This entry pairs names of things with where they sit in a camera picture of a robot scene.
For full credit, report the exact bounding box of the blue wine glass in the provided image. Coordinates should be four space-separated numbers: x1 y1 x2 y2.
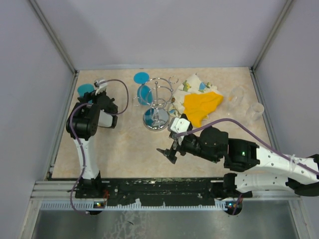
77 84 95 104
134 72 153 106

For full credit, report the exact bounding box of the clear wine glass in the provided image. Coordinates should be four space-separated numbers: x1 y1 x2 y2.
246 103 265 121
227 86 244 111

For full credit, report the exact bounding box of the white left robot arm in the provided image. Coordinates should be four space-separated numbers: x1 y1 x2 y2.
66 91 118 198

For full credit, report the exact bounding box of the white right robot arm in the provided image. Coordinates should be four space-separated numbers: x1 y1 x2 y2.
158 126 319 197

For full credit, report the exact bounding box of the chrome wine glass rack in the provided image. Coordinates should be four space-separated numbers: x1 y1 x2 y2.
132 75 179 131

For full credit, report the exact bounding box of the yellow cloth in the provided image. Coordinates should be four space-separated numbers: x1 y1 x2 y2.
183 92 224 127

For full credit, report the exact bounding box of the white patterned cloth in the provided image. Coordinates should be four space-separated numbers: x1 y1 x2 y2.
167 73 223 117

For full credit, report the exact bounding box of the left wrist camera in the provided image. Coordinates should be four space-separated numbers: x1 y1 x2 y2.
94 78 108 95

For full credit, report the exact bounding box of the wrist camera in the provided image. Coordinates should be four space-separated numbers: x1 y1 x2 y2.
94 78 108 95
168 117 191 137

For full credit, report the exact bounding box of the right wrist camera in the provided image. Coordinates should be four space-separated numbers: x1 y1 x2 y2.
168 117 191 137

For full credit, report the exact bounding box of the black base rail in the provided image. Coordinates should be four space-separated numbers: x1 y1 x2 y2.
75 173 241 207

